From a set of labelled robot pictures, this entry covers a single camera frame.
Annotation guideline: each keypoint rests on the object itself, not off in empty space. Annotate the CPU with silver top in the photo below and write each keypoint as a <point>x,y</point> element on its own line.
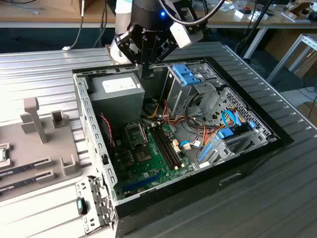
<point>2,154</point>

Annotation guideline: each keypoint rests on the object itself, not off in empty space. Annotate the CPU socket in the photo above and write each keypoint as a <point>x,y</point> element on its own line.
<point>135,138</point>

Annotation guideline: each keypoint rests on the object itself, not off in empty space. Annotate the cardboard box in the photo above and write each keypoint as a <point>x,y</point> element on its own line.
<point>81,5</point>

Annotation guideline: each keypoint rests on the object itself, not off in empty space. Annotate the white power supply label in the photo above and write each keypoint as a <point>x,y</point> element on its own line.
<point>119,85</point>

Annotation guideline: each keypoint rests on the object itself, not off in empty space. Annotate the metal drive cage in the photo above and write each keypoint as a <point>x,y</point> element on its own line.
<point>178,96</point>

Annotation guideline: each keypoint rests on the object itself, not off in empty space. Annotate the white boxes on desk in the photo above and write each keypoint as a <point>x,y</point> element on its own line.
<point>241,14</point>

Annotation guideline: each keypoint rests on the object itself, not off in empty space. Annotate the grey power supply unit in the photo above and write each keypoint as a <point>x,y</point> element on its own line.
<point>116,106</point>

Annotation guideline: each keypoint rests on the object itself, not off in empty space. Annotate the black slanted pole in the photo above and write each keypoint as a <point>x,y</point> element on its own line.
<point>251,37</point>

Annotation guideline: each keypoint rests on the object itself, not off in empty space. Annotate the black case fan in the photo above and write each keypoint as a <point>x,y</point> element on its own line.
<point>105,131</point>

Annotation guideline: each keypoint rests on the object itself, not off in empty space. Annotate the wooden desk white legs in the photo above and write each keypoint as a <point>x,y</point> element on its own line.
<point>272,22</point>

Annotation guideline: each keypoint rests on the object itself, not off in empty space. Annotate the black RAM slot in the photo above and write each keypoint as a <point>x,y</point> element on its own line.
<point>164,148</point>
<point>170,145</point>

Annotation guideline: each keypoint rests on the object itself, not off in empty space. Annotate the blue disk carrier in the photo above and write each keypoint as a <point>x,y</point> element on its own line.
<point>226,133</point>

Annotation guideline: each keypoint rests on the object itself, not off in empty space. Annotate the folded cardboard piece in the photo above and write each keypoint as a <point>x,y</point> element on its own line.
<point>297,10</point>

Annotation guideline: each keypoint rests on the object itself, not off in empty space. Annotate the small blue clip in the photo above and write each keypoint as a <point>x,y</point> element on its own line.
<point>251,125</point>

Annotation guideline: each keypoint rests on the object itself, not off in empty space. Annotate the green motherboard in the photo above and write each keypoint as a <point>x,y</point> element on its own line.
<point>148,171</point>

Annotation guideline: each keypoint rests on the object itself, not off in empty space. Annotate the perforated metal disk bay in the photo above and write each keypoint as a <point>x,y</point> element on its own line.
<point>218,155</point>

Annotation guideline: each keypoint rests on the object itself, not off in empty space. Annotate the blue expansion slot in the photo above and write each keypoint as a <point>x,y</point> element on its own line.
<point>143,182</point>

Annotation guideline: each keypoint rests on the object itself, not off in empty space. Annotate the flat brown cardboard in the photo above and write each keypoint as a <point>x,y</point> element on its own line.
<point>307,64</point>

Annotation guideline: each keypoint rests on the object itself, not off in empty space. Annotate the grey parts rack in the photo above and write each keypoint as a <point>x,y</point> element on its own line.
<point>37,148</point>

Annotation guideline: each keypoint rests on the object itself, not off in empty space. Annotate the brown floor box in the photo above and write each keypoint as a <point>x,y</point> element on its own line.
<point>308,109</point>

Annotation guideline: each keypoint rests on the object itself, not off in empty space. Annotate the black PC case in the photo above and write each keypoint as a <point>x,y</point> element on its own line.
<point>198,198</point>

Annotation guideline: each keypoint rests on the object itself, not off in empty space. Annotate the black latch blue inlay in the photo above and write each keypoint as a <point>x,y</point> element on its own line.
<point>80,205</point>

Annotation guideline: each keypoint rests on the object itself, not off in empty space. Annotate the dark RAM stick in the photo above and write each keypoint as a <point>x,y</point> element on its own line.
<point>17,170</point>
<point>17,184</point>

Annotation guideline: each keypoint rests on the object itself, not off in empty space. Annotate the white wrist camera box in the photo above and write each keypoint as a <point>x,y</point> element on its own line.
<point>180,34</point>

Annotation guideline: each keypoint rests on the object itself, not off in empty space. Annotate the blue plastic rail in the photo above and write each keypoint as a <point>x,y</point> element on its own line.
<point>205,151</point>

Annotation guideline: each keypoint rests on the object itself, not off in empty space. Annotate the aluminium profile frame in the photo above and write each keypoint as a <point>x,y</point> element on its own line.
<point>307,41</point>

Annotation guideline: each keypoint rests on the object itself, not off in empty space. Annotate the metal slot bracket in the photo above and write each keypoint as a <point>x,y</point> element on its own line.
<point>85,188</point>

